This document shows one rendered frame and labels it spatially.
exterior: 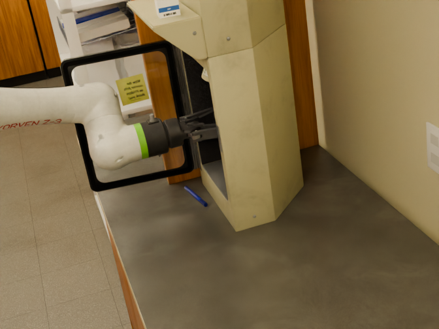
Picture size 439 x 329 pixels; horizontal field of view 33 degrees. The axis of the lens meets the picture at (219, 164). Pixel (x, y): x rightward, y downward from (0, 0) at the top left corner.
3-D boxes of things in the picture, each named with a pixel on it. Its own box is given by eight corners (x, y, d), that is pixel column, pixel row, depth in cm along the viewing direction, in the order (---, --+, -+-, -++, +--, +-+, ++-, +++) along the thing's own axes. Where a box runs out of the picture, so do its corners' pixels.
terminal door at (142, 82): (195, 171, 215) (171, 39, 198) (91, 193, 212) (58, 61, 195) (195, 170, 215) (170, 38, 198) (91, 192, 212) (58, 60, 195)
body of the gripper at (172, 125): (166, 126, 184) (202, 117, 185) (159, 116, 191) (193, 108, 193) (172, 153, 187) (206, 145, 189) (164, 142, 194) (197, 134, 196)
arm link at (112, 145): (96, 181, 188) (94, 166, 178) (83, 137, 192) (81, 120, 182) (149, 167, 191) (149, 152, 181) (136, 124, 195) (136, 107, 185)
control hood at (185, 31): (174, 29, 198) (168, -7, 194) (208, 58, 170) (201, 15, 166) (133, 38, 196) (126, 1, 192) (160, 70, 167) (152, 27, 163)
